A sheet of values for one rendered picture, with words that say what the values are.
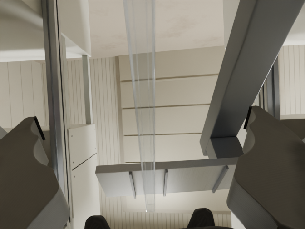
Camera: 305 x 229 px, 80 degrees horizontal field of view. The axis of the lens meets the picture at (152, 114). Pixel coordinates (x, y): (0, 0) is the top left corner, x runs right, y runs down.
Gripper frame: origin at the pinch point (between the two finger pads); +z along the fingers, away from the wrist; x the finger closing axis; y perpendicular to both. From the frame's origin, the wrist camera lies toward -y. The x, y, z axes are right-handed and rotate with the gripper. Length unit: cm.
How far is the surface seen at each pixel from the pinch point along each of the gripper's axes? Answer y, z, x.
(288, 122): 34, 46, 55
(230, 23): 3, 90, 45
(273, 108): 24, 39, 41
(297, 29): 4, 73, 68
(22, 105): 122, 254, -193
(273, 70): 13, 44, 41
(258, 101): 28, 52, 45
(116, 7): -6, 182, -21
